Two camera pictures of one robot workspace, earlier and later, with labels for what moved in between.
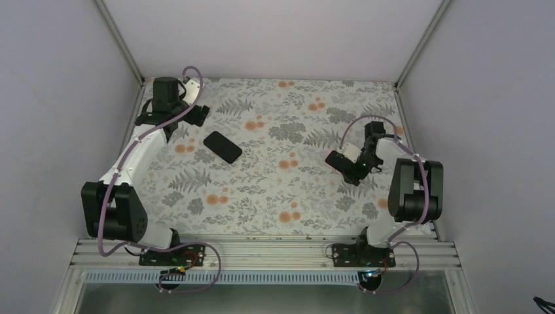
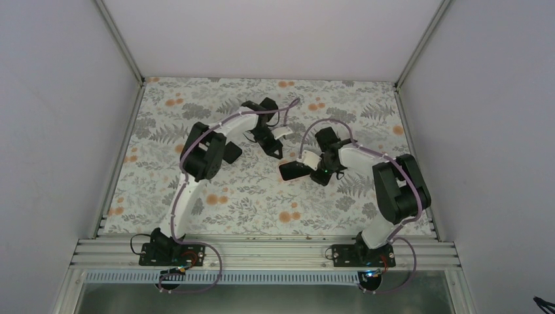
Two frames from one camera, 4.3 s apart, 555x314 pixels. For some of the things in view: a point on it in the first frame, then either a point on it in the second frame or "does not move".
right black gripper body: x=370 y=161 → x=324 y=178
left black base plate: x=192 y=254 does not move
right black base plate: x=353 y=255 does not move
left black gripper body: x=193 y=119 → x=259 y=134
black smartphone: x=224 y=148 does not move
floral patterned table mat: x=279 y=185 does not move
